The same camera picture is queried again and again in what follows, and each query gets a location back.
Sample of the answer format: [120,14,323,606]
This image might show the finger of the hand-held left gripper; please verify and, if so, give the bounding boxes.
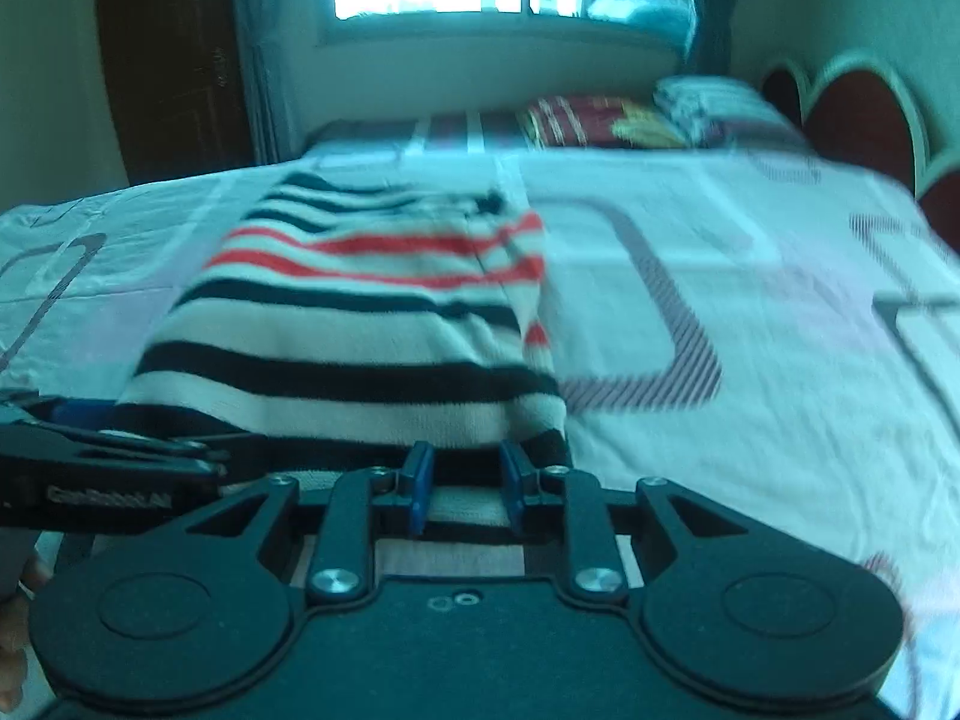
[0,427,231,471]
[0,388,115,434]

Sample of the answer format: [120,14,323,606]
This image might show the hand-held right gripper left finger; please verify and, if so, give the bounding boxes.
[180,441,436,605]

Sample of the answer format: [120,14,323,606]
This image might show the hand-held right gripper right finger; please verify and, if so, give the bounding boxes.
[499,441,755,605]

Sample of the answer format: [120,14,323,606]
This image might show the red and black striped sweater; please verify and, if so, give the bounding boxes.
[112,169,577,535]

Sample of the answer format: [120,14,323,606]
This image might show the person's left hand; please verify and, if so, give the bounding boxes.
[0,549,55,700]

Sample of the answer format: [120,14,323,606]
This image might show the white printed bed sheet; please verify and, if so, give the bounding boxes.
[0,150,960,720]

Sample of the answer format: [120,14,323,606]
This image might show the pink striped bed cover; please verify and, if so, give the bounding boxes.
[306,109,542,160]

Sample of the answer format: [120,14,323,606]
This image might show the dark wooden door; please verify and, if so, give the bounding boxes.
[94,0,254,186]

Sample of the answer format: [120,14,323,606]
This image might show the teal curtain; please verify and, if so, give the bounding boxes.
[581,0,737,81]
[225,0,332,166]

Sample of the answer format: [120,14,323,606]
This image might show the striped pillow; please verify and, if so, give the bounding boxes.
[652,76,809,151]

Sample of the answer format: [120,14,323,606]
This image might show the red wooden headboard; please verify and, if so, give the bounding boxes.
[757,52,960,260]

